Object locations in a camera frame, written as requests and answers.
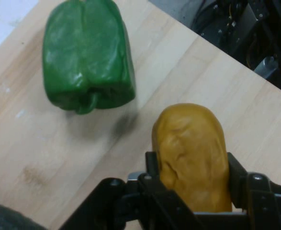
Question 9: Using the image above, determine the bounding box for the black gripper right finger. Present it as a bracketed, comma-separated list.
[227, 152, 281, 230]

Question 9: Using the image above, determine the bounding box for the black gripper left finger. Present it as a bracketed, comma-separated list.
[58, 150, 196, 230]

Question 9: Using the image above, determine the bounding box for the yellow-brown potato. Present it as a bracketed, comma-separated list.
[151, 103, 233, 214]

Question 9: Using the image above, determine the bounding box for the wooden cutting board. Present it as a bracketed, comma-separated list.
[0, 0, 281, 230]

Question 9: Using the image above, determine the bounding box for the green bell pepper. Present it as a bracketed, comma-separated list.
[42, 0, 136, 115]

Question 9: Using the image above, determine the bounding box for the black equipment with cables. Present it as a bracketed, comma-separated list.
[147, 0, 281, 99]

